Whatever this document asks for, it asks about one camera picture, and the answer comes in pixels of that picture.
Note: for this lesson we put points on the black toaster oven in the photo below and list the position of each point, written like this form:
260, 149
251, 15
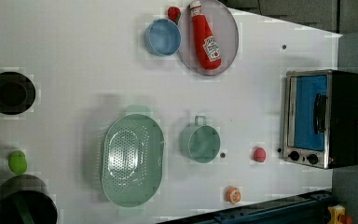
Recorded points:
320, 127

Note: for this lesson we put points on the red ketchup bottle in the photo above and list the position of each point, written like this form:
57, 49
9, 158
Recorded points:
207, 49

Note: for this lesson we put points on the green colander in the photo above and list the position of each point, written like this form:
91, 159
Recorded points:
132, 158

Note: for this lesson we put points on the blue bowl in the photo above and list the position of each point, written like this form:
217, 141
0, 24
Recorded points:
162, 38

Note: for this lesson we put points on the grey round plate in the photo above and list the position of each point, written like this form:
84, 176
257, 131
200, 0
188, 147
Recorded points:
225, 32

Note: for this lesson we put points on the red strawberry toy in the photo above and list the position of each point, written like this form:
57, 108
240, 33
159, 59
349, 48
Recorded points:
260, 154

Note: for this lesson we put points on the orange slice toy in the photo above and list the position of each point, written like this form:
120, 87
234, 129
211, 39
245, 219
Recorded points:
233, 195

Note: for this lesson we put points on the green small bottle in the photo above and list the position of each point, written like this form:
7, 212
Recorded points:
17, 162

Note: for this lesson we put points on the black cylinder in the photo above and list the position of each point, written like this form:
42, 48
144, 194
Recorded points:
17, 93

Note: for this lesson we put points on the black cup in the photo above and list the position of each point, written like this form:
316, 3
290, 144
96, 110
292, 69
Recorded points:
24, 200

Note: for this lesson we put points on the green pot with handle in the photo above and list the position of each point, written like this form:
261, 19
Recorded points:
199, 141

